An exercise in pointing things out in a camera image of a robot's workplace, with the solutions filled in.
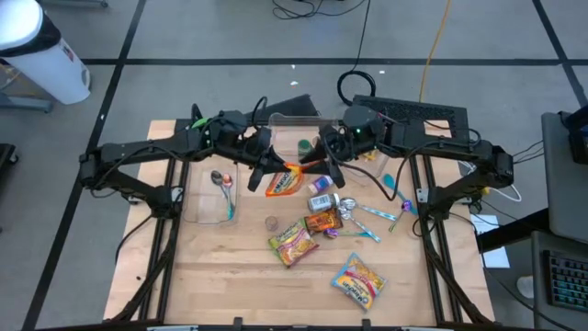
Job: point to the clear plastic bin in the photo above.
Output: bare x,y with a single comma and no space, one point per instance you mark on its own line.
289,133
202,207
363,170

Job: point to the blue ramen packet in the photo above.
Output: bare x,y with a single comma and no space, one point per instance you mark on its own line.
359,281

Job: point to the green lid herb jar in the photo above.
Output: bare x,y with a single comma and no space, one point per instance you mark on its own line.
304,148

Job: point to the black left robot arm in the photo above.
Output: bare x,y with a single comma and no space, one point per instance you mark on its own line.
138,151

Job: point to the orange chicken ramen packet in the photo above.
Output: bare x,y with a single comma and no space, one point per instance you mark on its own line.
285,181

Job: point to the black table edge clamp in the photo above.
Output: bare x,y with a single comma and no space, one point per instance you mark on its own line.
237,321
366,323

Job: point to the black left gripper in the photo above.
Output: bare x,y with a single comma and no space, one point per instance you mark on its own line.
252,147

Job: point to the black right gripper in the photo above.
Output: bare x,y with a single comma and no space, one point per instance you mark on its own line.
337,144

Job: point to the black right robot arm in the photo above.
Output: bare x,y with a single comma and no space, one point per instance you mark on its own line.
459,149

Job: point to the black triangular frame base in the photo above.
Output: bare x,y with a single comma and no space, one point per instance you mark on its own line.
294,106

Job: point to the black desktop device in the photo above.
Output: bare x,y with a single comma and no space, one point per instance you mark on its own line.
578,138

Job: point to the backlit black keyboard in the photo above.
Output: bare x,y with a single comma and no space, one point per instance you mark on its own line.
567,280

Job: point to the grey desk foot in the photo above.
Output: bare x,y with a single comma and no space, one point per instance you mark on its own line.
73,3
27,105

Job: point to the white paper sheet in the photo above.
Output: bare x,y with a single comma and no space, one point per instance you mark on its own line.
498,258

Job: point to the silver cap spice jar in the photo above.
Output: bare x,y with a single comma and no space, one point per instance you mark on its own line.
323,202

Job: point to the green plastic bowl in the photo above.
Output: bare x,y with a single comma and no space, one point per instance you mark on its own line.
200,123

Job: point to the black perforated case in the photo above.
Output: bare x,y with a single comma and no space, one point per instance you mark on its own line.
413,110

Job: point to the black desk leg bar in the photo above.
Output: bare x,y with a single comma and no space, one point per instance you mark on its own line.
510,232

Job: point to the white trash bin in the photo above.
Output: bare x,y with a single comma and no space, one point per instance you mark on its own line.
50,69

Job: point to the black equipment piece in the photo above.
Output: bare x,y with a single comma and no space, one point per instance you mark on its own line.
5,158

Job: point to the orange dark snack packet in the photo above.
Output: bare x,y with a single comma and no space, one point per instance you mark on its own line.
324,221

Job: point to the lime chili shrimp ramen packet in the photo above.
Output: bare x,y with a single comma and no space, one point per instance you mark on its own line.
292,243

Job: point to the grey desk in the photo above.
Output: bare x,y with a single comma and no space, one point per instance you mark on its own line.
565,193

